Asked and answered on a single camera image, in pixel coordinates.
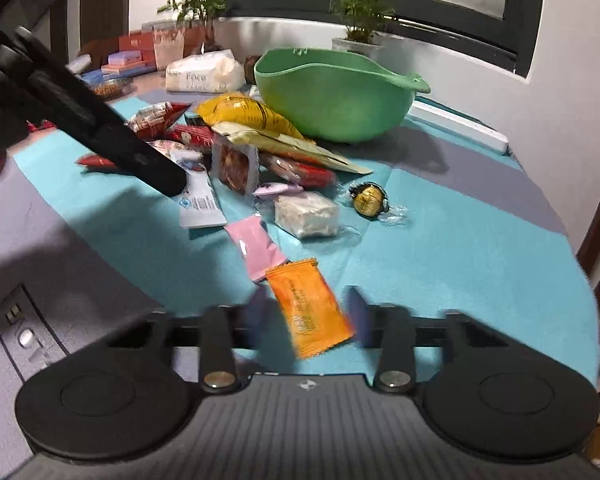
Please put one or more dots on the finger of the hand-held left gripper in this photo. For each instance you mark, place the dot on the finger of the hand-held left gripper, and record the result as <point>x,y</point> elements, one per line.
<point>130,150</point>

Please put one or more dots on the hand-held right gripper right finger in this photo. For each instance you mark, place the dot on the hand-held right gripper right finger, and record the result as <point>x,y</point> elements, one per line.
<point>395,340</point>

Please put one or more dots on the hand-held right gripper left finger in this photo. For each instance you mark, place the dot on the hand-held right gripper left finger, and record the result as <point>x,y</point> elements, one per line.
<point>220,340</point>

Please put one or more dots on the red white-print snack packet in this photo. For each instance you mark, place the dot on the red white-print snack packet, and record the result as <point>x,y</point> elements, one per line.
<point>192,137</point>

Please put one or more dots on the orange snack packet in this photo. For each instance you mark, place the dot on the orange snack packet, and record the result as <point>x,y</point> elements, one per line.
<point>310,310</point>

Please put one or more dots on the white snack packet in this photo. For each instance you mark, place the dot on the white snack packet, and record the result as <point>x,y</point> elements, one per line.
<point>202,205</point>

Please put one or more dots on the green plastic bowl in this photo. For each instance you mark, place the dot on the green plastic bowl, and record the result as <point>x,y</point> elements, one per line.
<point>330,100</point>

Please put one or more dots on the thin red snack packet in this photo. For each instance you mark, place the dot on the thin red snack packet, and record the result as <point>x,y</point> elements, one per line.
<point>97,161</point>

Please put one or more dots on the white red patterned packet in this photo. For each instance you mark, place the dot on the white red patterned packet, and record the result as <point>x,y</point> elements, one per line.
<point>155,117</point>

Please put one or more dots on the foil tray of seeds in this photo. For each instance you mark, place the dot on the foil tray of seeds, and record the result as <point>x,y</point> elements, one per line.
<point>111,88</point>

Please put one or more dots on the blue booklet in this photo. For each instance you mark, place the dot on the blue booklet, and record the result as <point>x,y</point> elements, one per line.
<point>96,76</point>

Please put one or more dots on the clear plastic bag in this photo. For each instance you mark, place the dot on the clear plastic bag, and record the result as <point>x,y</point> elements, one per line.
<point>78,63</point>

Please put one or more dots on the lavender small box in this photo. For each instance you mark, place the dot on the lavender small box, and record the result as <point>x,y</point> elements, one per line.
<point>127,59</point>

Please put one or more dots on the pink square packet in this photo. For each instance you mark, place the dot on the pink square packet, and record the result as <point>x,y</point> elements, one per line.
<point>255,247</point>

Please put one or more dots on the blue patterned tablecloth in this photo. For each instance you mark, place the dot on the blue patterned tablecloth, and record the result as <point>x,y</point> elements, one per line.
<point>430,240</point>

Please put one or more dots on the clear packet brown food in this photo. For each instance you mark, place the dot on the clear packet brown food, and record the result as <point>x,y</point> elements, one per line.
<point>235,165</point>

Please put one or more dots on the white tissue pack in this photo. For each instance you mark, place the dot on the white tissue pack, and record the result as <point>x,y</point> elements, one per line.
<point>202,72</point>

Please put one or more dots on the glass cup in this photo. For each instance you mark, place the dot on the glass cup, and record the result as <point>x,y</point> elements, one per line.
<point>169,50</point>

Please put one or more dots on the red box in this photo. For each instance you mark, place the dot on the red box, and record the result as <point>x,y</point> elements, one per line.
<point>136,42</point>

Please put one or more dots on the yellow snack packet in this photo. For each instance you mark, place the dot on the yellow snack packet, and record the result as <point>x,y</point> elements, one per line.
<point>245,112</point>

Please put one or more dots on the black gold chocolate ball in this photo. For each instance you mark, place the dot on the black gold chocolate ball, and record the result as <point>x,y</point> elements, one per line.
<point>367,202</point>

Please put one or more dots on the carved wooden bowl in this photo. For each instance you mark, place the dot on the carved wooden bowl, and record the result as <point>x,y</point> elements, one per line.
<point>251,67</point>

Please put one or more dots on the clear wrapped rice cake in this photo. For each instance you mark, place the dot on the clear wrapped rice cake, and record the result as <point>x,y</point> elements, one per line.
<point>305,215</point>

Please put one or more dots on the lilac small packet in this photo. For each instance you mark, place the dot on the lilac small packet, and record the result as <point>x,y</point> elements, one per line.
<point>279,191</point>

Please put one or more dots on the beige snack packet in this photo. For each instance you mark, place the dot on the beige snack packet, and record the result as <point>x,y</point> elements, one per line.
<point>290,150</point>

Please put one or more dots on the red sausage packet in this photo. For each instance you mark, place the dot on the red sausage packet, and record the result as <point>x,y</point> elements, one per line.
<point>305,172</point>

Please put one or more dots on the white power strip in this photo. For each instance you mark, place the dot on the white power strip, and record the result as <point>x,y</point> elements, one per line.
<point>460,127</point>

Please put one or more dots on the potted plant white pot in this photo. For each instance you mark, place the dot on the potted plant white pot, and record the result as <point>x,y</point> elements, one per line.
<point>365,5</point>

